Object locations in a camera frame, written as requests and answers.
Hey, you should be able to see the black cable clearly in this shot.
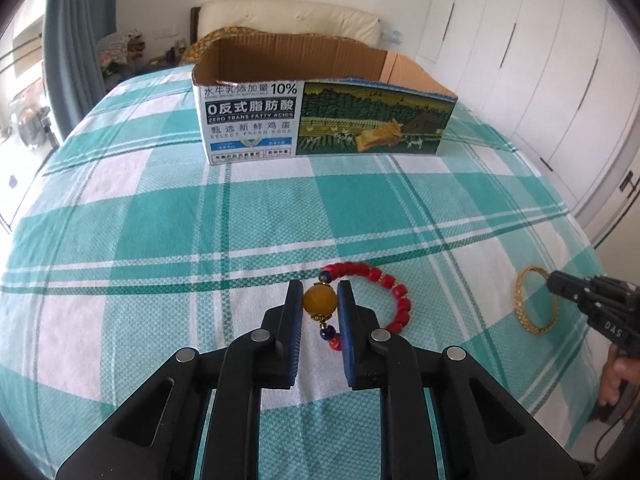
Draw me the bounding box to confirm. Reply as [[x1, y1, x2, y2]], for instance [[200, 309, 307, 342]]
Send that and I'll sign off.
[[590, 407, 621, 463]]

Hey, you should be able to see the teal plaid cloth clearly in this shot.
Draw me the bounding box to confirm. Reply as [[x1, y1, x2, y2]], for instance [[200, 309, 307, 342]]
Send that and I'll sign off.
[[0, 62, 609, 480]]

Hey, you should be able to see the person's right hand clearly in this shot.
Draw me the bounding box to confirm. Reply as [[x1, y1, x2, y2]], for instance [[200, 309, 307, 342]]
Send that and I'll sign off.
[[599, 354, 640, 423]]

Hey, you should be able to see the gold bangle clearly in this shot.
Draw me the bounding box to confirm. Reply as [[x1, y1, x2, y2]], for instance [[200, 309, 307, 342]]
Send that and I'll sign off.
[[514, 265, 564, 334]]

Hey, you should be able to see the red bead bracelet yellow bead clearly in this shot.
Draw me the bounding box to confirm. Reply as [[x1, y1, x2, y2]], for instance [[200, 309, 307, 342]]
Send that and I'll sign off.
[[302, 260, 414, 354]]

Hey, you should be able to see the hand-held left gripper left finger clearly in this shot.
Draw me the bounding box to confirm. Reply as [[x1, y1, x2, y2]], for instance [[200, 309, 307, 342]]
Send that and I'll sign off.
[[54, 280, 305, 480]]

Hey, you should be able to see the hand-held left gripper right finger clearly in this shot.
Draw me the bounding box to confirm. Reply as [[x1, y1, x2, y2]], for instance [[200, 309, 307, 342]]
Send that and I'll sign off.
[[337, 280, 587, 480]]

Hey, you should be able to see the white wardrobe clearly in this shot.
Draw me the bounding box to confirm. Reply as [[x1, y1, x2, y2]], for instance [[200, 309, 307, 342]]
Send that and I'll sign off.
[[414, 0, 640, 248]]

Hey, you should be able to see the cream pillow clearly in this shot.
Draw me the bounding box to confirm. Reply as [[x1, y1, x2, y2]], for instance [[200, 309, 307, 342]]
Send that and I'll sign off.
[[190, 0, 381, 47]]

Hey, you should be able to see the dark wooden nightstand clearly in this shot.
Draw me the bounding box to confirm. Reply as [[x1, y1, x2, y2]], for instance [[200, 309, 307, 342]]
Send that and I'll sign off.
[[144, 44, 194, 75]]

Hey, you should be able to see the glass balcony door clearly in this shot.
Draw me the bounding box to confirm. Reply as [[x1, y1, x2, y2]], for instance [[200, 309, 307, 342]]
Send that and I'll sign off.
[[0, 0, 67, 233]]

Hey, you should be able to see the standing fan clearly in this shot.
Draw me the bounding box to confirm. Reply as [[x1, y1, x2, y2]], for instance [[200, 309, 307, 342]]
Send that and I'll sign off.
[[9, 94, 57, 152]]

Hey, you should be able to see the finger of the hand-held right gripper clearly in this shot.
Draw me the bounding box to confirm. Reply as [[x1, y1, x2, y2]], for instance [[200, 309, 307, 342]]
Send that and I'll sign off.
[[546, 269, 601, 317]]

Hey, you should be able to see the pile of clothes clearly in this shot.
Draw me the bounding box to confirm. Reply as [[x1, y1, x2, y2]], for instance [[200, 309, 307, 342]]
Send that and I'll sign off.
[[94, 29, 147, 80]]

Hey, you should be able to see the printed cardboard box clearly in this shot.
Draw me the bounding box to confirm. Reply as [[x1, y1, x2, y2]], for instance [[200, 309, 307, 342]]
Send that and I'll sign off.
[[190, 33, 457, 166]]

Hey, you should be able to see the blue curtain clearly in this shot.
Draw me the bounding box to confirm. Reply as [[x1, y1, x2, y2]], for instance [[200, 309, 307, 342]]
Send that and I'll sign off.
[[42, 0, 122, 142]]

